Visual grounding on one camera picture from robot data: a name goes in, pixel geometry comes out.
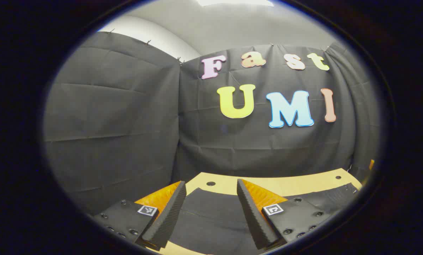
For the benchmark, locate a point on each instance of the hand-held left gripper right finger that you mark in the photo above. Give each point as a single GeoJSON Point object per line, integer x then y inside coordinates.
{"type": "Point", "coordinates": [255, 219]}

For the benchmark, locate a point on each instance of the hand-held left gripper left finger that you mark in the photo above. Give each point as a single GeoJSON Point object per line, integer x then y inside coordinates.
{"type": "Point", "coordinates": [169, 216]}

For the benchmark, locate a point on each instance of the dark jeans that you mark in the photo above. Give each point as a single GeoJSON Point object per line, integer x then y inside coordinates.
{"type": "Point", "coordinates": [211, 219]}

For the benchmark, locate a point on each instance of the black backdrop cloth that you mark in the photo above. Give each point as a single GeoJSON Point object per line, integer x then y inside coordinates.
{"type": "Point", "coordinates": [126, 124]}

